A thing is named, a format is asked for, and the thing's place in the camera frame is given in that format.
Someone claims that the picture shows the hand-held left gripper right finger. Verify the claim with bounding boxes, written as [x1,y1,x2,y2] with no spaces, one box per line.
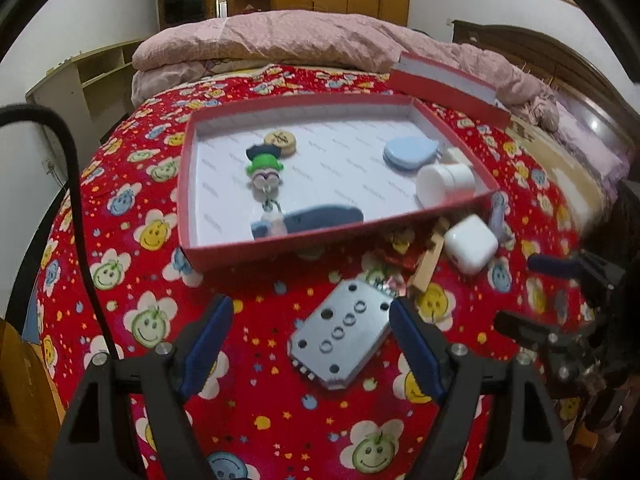
[392,297,573,480]

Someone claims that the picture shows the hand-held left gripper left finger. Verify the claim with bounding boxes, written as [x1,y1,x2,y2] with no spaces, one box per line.
[52,294,235,480]

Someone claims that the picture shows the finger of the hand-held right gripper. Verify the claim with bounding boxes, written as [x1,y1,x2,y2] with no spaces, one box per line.
[527,252,626,291]
[492,310,601,356]

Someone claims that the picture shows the grey curved plastic clip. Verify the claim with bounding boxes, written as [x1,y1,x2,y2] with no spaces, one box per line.
[487,191,513,251]

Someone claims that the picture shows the grey perforated plate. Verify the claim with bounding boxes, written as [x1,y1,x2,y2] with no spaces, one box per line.
[287,278,396,391]

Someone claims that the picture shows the green lighter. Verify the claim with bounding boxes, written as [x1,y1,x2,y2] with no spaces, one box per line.
[367,272,407,297]

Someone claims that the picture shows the white rounded plastic case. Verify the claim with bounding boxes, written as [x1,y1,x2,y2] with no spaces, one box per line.
[444,215,499,276]

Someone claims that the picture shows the wooden puzzle piece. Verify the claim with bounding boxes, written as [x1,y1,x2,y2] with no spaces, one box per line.
[407,217,451,293]

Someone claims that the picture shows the white jar with orange label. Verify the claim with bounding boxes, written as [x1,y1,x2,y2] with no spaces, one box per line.
[416,162,476,208]

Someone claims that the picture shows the white power adapter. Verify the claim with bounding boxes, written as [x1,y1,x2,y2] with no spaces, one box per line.
[440,146,473,168]

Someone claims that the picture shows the grey-blue shark toy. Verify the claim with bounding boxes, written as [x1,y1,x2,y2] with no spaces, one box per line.
[250,203,365,242]

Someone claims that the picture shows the light blue teardrop case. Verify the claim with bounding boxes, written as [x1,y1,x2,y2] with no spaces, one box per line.
[383,137,441,171]

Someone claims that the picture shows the green-haired doll keychain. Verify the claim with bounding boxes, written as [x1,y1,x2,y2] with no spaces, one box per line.
[245,145,286,211]

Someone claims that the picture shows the red cardboard box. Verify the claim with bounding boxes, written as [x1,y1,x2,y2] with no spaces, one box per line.
[177,91,502,273]

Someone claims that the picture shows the round wooden token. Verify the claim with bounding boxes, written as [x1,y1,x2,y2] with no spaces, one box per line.
[263,130,299,157]

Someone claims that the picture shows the beige patterned bed sheet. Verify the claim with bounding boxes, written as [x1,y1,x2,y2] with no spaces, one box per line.
[505,120,621,226]

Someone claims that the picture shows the red printed blanket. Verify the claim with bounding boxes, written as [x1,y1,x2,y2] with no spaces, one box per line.
[32,62,601,480]

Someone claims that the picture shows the lavender pillow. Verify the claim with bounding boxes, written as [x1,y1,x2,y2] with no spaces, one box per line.
[552,100,631,196]

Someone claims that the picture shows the brown wooden board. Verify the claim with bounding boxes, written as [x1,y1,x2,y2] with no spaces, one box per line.
[0,317,66,480]

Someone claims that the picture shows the dark wooden headboard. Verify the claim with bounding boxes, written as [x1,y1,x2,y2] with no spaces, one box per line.
[452,20,640,181]

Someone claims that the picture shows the red cardboard box lid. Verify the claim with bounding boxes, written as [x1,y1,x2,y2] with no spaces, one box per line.
[389,51,512,128]

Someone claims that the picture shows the beige open shelf unit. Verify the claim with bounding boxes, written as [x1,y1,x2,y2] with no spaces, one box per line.
[25,39,146,161]

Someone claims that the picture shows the pink quilt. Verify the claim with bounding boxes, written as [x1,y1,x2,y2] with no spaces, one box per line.
[131,10,561,133]

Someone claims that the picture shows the black cable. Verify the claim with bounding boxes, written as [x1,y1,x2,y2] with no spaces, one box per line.
[0,105,123,361]

